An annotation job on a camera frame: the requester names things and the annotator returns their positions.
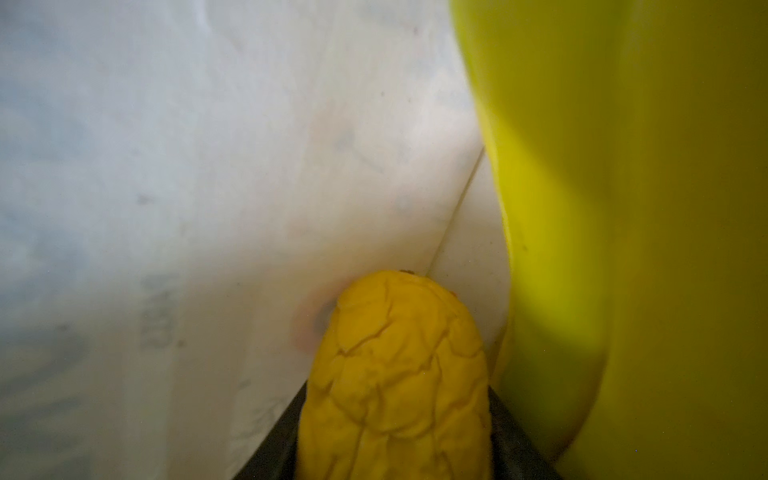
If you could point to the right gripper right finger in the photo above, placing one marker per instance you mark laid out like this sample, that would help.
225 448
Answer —
514 456

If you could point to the wrinkled yellow fruit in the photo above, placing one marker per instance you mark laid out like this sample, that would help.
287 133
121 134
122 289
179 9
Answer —
398 388

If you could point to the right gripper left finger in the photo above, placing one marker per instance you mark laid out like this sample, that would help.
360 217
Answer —
275 458

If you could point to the cream canvas grocery bag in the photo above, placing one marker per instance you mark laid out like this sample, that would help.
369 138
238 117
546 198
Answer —
186 186

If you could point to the large yellow banana bunch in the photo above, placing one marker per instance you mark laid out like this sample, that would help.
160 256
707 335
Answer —
628 141

